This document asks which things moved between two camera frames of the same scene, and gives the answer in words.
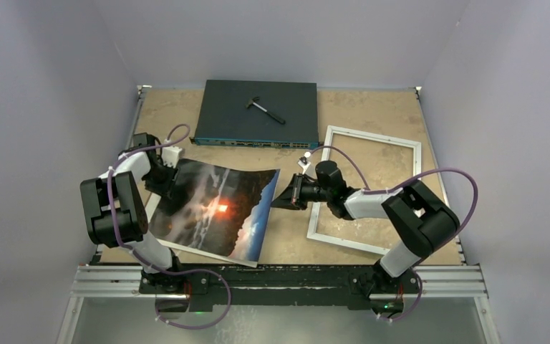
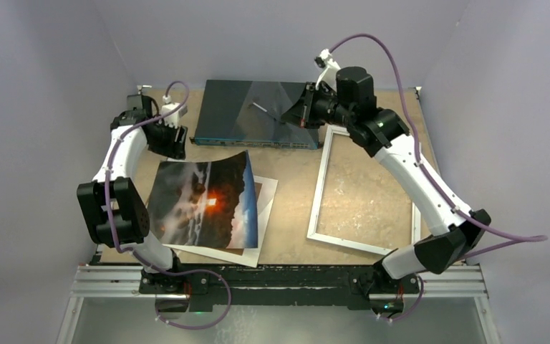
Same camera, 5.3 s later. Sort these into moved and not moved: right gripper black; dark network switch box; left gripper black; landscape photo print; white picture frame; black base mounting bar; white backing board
Moved: left gripper black; right gripper black; white backing board
Not moved: white picture frame; black base mounting bar; dark network switch box; landscape photo print
